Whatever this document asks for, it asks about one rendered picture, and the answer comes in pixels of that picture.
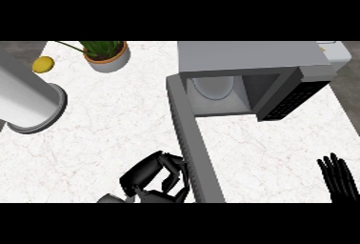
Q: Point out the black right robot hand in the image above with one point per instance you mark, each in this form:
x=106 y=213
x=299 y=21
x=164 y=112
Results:
x=339 y=179

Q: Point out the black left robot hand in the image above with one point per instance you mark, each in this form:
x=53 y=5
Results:
x=143 y=173

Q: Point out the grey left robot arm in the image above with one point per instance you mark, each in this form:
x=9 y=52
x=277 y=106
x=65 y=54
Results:
x=111 y=199

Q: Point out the grey microwave door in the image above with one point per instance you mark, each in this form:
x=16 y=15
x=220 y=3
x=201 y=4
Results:
x=192 y=136

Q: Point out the grey microwave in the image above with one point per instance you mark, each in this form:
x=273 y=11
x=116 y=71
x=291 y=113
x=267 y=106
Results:
x=252 y=76

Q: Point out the white cylindrical appliance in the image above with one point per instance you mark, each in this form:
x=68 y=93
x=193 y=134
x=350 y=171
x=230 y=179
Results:
x=25 y=95

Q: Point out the potted green plant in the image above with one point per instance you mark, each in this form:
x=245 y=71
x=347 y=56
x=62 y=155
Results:
x=105 y=54

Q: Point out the yellow lemon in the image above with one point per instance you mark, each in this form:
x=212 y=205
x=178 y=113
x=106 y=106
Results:
x=43 y=64

